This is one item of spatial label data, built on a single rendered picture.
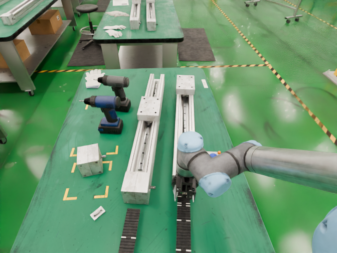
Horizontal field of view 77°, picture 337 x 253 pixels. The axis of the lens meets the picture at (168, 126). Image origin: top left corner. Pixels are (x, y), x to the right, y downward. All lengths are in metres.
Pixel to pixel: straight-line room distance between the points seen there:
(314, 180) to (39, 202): 0.95
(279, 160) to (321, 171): 0.09
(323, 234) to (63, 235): 0.82
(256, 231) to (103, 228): 0.57
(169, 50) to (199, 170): 1.98
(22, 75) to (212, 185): 2.76
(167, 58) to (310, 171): 2.15
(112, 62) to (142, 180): 1.86
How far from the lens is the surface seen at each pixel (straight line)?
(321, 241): 0.32
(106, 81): 1.24
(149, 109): 1.12
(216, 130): 1.21
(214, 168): 0.59
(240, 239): 0.91
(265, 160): 0.57
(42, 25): 4.43
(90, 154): 0.99
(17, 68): 3.04
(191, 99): 1.26
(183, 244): 0.83
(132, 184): 0.87
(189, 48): 4.04
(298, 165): 0.51
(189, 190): 0.78
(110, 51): 2.49
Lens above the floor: 1.60
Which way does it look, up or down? 43 degrees down
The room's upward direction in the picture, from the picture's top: 1 degrees clockwise
